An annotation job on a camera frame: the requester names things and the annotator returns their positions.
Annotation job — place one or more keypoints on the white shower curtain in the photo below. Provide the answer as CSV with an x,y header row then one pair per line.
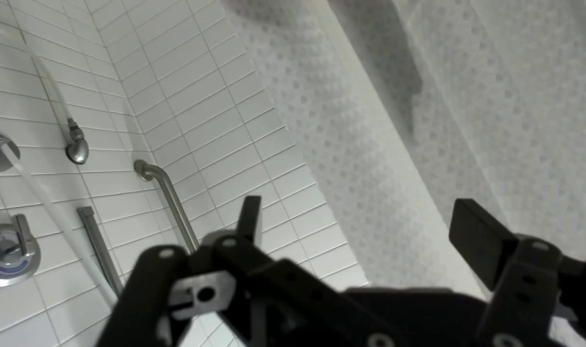
x,y
370,128

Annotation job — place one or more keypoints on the chrome valve with lever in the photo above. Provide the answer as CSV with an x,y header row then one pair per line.
x,y
5,253

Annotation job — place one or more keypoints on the chrome shower head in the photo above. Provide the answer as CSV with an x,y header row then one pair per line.
x,y
77,147

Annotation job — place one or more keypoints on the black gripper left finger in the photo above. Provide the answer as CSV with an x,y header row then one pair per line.
x,y
144,289

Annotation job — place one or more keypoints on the curved metal grab bar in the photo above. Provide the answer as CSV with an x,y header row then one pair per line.
x,y
169,203

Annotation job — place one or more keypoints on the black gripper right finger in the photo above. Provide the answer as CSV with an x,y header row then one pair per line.
x,y
530,289

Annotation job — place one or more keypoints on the metal shower slide bar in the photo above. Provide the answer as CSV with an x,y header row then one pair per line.
x,y
100,251

